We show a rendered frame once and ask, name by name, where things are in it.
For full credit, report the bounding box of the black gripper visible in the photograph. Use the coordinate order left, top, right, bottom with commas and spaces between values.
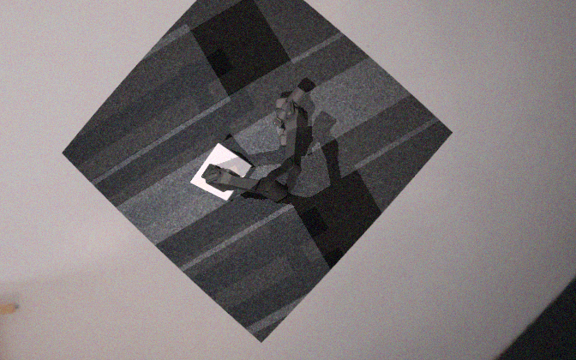
274, 97, 288, 147

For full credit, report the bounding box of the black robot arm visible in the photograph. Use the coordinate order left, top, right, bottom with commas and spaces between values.
201, 87, 309, 203

